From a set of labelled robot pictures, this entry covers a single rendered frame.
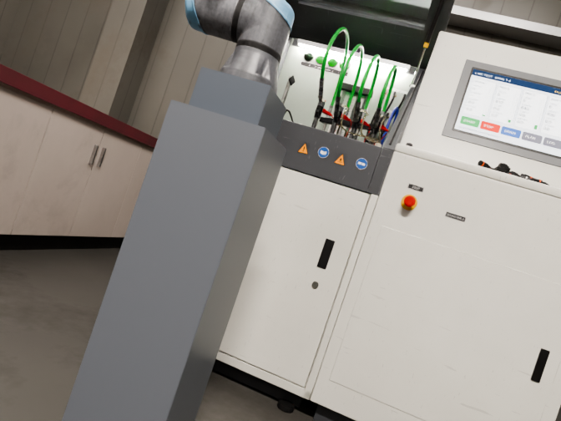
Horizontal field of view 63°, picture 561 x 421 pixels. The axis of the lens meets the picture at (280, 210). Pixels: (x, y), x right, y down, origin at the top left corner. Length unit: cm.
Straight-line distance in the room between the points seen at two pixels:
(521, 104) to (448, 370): 102
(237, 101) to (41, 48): 400
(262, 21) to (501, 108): 109
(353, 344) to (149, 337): 73
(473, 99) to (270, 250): 97
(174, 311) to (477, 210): 99
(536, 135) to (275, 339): 120
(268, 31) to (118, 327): 77
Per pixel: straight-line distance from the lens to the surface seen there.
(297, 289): 158
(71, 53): 477
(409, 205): 151
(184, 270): 104
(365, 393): 161
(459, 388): 161
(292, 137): 162
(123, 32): 419
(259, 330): 163
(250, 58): 114
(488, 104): 195
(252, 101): 107
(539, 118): 197
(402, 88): 220
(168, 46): 430
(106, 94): 408
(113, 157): 302
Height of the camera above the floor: 64
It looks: level
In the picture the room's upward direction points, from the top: 19 degrees clockwise
